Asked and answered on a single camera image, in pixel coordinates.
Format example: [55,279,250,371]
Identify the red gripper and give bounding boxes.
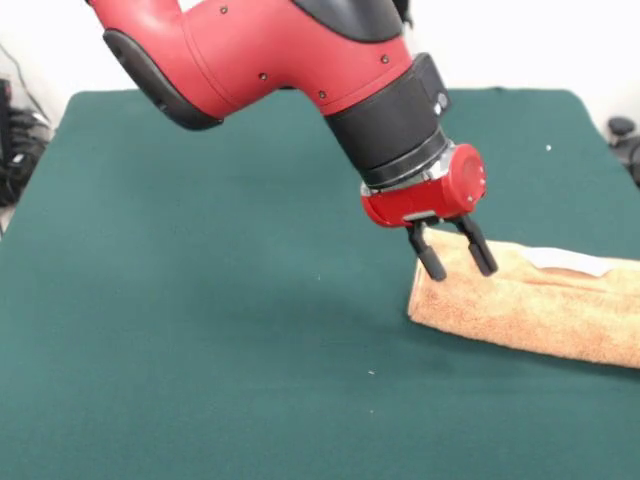
[360,143,500,283]

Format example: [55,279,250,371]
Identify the tan terry towel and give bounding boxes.
[407,230,640,371]

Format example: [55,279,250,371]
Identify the dark grey stand base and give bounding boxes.
[606,115,640,190]
[0,77,54,209]

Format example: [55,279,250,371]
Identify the dark green table cloth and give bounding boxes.
[0,88,640,480]

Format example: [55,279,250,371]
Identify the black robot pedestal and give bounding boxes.
[392,0,417,29]

